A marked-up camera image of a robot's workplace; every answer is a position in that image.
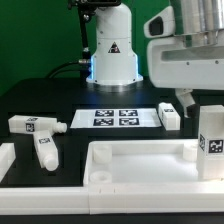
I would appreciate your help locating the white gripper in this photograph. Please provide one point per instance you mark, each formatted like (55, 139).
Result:
(186, 50)

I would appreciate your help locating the white desk top tray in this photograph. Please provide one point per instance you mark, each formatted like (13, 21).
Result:
(150, 162)

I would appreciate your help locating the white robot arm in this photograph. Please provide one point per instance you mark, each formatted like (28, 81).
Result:
(114, 65)

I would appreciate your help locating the white marker sheet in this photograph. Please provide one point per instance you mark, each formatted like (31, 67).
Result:
(115, 118)

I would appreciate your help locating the white obstacle wall bar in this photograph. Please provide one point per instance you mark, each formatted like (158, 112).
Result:
(202, 197)

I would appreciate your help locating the black camera pole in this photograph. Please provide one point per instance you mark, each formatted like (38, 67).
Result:
(86, 10)

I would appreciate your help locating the white left wall block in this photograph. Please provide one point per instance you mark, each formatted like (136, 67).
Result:
(7, 157)

